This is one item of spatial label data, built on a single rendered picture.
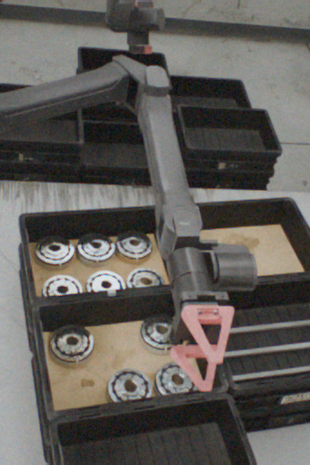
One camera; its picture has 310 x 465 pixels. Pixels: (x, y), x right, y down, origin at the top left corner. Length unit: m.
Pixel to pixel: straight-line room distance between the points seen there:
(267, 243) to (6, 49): 2.63
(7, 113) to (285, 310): 0.96
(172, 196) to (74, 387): 0.67
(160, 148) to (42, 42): 3.23
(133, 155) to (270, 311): 1.29
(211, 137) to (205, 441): 1.64
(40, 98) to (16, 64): 2.88
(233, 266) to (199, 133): 1.97
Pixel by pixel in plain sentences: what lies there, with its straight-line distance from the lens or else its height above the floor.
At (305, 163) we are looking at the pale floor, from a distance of 3.77.
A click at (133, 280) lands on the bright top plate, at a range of 1.75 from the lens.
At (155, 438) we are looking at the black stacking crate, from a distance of 1.54.
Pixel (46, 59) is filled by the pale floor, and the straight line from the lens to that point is 4.18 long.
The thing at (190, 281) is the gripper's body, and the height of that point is 1.48.
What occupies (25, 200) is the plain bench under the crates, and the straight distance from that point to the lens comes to 2.16.
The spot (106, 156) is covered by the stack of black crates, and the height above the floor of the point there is 0.38.
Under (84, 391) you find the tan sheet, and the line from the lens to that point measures 1.57.
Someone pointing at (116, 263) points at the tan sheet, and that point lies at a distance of 1.82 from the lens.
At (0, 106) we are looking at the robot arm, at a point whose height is 1.48.
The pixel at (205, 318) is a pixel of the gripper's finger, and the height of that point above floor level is 1.50.
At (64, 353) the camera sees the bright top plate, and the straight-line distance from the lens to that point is 1.59.
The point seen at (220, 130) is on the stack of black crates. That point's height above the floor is 0.49.
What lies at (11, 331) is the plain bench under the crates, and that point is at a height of 0.70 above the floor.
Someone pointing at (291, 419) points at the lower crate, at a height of 0.74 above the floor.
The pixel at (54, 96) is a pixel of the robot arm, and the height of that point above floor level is 1.47.
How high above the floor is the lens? 2.17
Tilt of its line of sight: 45 degrees down
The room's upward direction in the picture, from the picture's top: 12 degrees clockwise
